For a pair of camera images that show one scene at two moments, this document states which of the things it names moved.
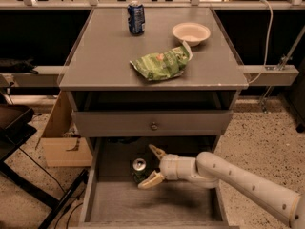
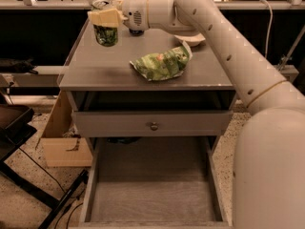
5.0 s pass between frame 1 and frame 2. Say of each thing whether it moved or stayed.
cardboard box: stayed
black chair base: stayed
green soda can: moved
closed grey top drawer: stayed
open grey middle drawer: stayed
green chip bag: stayed
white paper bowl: stayed
